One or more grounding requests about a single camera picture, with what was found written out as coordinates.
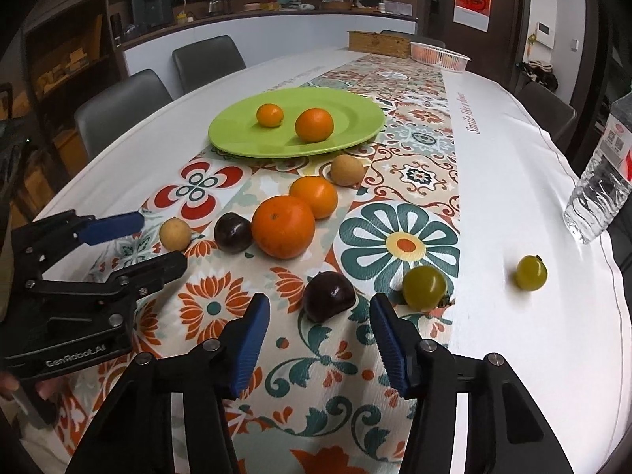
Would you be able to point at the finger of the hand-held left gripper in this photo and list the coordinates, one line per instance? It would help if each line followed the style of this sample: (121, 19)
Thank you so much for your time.
(113, 227)
(158, 269)

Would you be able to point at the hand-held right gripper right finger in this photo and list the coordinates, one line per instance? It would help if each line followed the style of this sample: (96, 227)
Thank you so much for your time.
(390, 345)

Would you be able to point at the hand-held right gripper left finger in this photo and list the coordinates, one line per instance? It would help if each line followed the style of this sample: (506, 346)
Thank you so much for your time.
(252, 340)

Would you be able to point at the tan round fruit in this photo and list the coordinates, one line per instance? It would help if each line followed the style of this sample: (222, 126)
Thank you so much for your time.
(174, 235)
(347, 170)

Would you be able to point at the green round fruit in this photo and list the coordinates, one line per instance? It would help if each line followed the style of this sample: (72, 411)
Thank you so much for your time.
(531, 272)
(424, 288)

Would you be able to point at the dark purple plum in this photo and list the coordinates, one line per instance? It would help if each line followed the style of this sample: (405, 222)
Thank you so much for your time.
(328, 296)
(232, 232)

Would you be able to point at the large orange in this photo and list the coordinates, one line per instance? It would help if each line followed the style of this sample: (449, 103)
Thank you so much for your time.
(283, 227)

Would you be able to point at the green plate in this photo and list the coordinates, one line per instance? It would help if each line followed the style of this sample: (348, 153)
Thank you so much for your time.
(237, 131)

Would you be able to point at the person's left hand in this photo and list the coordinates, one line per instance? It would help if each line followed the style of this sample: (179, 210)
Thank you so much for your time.
(7, 386)

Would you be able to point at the grey chair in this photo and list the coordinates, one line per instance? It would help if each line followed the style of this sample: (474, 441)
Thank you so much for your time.
(424, 39)
(123, 108)
(207, 61)
(545, 108)

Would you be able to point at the patterned white tablecloth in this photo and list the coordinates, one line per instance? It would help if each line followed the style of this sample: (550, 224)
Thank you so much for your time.
(508, 197)

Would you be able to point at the small orange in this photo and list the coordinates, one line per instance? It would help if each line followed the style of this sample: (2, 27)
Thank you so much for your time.
(269, 115)

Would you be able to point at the small yellow bottle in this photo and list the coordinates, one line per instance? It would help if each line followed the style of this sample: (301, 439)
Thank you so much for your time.
(182, 17)

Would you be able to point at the black coffee machine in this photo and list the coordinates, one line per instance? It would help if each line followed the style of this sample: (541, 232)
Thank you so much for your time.
(150, 5)

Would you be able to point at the glass kettle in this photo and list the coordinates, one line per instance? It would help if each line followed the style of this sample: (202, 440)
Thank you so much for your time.
(216, 4)

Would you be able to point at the clear plastic water bottle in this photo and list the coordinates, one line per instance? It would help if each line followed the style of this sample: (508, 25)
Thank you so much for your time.
(597, 177)

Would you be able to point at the white plastic basket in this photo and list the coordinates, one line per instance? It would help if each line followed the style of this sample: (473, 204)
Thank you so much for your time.
(439, 58)

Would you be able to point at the wicker box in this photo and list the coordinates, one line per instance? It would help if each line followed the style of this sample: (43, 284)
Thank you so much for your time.
(379, 43)

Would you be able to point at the dark bag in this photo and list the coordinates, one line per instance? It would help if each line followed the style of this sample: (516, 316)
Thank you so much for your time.
(539, 75)

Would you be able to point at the black door lock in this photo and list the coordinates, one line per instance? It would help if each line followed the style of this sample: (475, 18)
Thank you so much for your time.
(435, 9)

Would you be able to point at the white wall switch panel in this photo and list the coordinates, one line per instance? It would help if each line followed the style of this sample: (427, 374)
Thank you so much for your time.
(545, 34)

